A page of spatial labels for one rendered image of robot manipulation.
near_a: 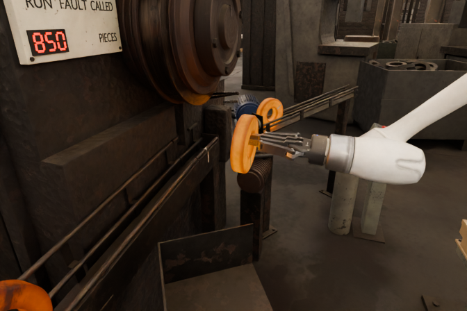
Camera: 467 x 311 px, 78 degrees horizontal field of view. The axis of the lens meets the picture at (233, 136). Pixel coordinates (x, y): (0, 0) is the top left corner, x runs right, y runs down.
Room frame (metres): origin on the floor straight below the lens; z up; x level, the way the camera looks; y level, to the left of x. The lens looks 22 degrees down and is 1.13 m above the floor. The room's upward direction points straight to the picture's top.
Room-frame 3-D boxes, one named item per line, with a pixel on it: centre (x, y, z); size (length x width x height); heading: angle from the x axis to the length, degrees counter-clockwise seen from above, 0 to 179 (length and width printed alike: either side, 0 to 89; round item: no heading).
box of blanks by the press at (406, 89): (2.89, -1.84, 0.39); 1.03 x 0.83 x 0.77; 87
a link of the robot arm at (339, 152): (0.64, -0.25, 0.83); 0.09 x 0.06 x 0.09; 163
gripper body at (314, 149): (0.66, -0.18, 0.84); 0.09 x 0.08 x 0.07; 73
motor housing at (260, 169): (1.21, -0.10, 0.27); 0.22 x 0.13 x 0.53; 162
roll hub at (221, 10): (0.91, 0.03, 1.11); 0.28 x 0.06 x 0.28; 162
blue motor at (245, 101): (3.21, -0.16, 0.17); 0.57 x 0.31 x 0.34; 2
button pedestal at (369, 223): (1.37, -0.78, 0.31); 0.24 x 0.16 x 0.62; 162
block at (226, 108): (1.17, 0.07, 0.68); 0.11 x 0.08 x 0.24; 72
